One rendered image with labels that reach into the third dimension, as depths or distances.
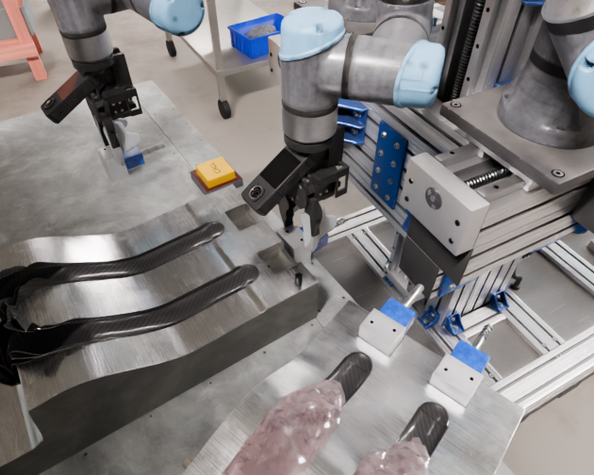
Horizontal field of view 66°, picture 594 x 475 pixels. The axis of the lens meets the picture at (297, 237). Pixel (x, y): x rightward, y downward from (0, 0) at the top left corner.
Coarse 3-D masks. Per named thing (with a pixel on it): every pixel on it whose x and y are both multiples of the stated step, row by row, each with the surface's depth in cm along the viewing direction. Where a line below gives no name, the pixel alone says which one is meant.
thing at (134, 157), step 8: (160, 144) 98; (104, 152) 93; (128, 152) 95; (136, 152) 95; (144, 152) 97; (104, 160) 91; (112, 160) 91; (128, 160) 94; (136, 160) 95; (104, 168) 96; (112, 168) 92; (120, 168) 93; (128, 168) 95; (112, 176) 94; (120, 176) 95
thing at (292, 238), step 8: (336, 224) 81; (280, 232) 77; (288, 232) 77; (296, 232) 77; (288, 240) 75; (296, 240) 75; (304, 240) 75; (320, 240) 78; (288, 248) 76; (296, 248) 74; (304, 248) 76; (320, 248) 79; (296, 256) 76; (304, 256) 77; (304, 264) 79
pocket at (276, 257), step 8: (272, 248) 70; (280, 248) 71; (264, 256) 70; (272, 256) 71; (280, 256) 72; (288, 256) 70; (272, 264) 71; (280, 264) 71; (288, 264) 71; (296, 264) 69; (280, 272) 69
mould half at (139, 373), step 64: (0, 256) 62; (64, 256) 64; (128, 256) 69; (192, 256) 69; (256, 256) 68; (0, 320) 64; (64, 320) 55; (192, 320) 61; (256, 320) 62; (0, 384) 57; (64, 384) 49; (128, 384) 54; (192, 384) 63; (0, 448) 52; (64, 448) 55
